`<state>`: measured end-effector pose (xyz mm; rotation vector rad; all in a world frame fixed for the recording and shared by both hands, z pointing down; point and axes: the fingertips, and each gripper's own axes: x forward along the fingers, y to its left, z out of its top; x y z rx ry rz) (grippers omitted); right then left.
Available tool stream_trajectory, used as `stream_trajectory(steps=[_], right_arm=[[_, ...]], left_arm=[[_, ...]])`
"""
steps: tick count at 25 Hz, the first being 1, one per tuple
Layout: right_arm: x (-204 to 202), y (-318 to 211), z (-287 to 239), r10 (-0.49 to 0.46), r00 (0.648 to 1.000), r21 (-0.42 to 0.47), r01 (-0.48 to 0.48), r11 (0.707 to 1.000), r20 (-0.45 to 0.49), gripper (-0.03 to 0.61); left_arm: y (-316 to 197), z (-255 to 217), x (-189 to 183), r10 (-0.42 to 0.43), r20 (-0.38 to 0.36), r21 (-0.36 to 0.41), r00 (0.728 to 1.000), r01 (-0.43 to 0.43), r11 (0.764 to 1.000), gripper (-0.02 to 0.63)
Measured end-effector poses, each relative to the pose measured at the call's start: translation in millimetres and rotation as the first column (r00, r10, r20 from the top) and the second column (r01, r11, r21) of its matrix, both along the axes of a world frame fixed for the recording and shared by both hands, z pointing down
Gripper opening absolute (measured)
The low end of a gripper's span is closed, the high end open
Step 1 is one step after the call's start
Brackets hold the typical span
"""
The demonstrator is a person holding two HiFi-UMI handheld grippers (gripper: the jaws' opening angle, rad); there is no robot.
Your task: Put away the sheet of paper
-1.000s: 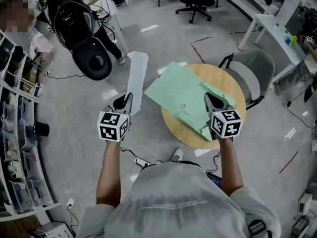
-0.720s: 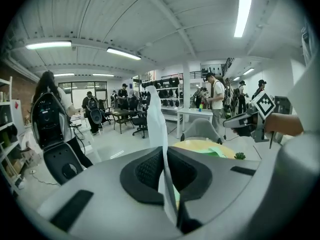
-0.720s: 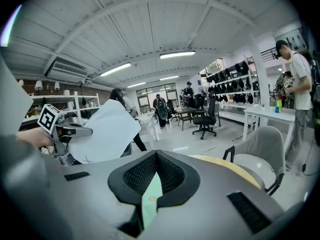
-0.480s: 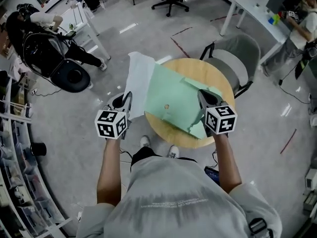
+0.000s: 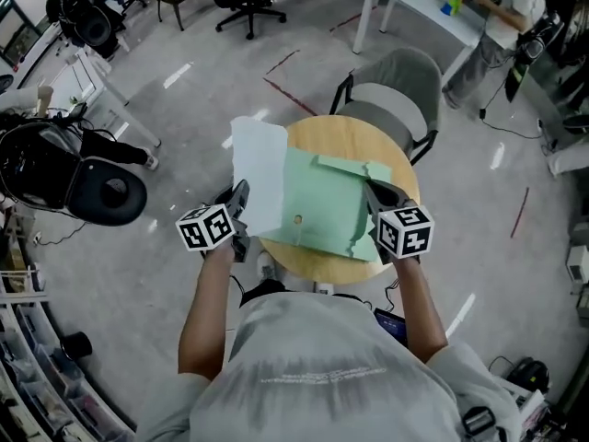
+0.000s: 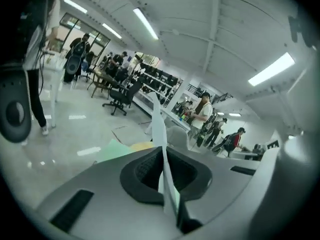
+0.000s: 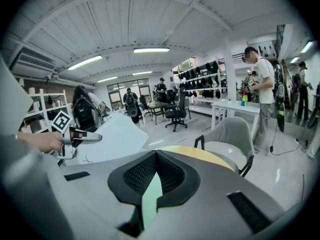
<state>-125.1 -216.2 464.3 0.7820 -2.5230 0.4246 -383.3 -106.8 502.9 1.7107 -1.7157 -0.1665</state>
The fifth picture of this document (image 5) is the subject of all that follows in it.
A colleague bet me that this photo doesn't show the person's left forearm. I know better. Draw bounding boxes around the person's left forearm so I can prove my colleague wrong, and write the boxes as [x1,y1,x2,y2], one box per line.
[178,244,236,381]

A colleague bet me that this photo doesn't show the round wooden table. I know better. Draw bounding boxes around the round wooden table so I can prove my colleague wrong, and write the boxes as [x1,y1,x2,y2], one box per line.
[255,115,421,286]

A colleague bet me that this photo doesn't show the person's black trousers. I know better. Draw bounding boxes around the person's black trousers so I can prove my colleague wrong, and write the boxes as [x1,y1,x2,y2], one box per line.
[238,278,289,308]

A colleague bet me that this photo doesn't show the white shelving unit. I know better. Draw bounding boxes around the white shelving unit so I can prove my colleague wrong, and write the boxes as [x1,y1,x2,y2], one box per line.
[0,269,137,442]

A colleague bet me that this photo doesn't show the white boxy appliance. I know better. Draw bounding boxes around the white boxy appliance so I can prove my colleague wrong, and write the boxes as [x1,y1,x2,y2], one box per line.
[565,244,589,285]

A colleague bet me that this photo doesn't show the white A4 paper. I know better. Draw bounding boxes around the white A4 paper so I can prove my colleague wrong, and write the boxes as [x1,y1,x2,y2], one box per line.
[229,116,289,238]

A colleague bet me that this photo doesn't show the white rectangular table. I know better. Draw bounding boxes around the white rectangular table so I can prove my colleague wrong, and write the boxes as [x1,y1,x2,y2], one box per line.
[352,0,490,87]

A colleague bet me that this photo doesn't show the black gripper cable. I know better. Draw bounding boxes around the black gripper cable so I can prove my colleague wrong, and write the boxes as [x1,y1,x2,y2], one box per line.
[384,278,402,310]
[229,273,248,304]

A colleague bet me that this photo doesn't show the person's grey t-shirt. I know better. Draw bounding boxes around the person's grey t-shirt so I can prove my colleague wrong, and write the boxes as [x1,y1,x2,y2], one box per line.
[135,290,524,442]

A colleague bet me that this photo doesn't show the white framed side table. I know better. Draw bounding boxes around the white framed side table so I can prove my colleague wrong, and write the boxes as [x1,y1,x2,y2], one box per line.
[45,48,163,149]

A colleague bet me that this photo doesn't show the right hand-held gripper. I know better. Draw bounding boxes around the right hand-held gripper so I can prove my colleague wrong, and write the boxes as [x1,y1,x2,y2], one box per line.
[363,180,436,267]

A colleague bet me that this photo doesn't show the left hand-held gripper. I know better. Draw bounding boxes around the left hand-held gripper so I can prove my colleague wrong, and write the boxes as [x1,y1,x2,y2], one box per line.
[174,179,252,264]

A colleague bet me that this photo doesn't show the person's right forearm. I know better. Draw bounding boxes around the person's right forearm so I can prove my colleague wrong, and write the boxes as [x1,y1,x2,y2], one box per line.
[390,258,450,366]

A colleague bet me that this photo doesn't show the black cylindrical bin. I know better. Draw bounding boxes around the black cylindrical bin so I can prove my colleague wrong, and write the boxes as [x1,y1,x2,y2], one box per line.
[59,331,94,361]

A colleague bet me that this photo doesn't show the blue screen phone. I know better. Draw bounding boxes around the blue screen phone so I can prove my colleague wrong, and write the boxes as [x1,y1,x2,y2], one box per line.
[373,308,409,347]

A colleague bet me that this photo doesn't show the green folder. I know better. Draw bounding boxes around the green folder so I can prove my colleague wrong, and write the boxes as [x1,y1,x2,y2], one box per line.
[257,146,393,262]

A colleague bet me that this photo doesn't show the black bag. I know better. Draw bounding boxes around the black bag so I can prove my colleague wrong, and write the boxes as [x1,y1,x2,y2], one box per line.
[505,356,551,393]

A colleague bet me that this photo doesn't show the grey padded chair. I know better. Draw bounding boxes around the grey padded chair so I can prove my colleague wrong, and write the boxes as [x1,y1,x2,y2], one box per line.
[329,46,444,168]

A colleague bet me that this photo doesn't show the black shoulder strap buckle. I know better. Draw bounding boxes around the black shoulder strap buckle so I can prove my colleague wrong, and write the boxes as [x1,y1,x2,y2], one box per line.
[461,405,499,439]

